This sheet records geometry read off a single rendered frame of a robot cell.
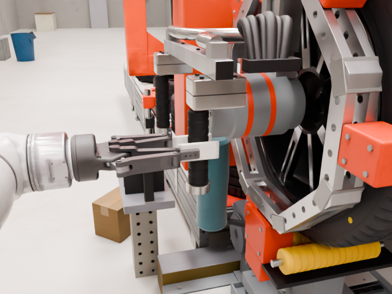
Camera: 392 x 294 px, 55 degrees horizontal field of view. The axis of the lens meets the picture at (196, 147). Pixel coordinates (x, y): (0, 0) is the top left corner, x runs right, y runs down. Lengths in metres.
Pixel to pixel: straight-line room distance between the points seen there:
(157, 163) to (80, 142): 0.12
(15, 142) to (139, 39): 2.57
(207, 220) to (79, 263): 0.89
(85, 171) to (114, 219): 1.23
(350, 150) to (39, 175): 0.46
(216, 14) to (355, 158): 0.74
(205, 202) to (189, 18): 0.55
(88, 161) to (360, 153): 0.40
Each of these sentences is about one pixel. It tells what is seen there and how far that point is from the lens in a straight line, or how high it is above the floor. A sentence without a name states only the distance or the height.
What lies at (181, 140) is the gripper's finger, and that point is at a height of 0.84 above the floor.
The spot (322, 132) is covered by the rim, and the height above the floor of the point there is 0.80.
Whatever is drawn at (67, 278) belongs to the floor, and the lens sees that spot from 1.73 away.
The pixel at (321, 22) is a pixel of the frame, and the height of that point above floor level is 1.03.
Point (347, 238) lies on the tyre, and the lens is 0.81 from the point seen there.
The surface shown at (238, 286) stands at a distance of 1.38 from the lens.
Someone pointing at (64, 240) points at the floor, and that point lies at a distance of 1.96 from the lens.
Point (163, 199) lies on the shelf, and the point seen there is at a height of 0.45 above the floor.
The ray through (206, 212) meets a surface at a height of 0.54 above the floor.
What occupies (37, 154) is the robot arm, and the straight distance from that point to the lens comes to 0.59.
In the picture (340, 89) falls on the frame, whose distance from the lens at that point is 0.62.
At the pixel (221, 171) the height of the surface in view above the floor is 0.66.
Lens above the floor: 1.06
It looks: 21 degrees down
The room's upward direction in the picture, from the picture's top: straight up
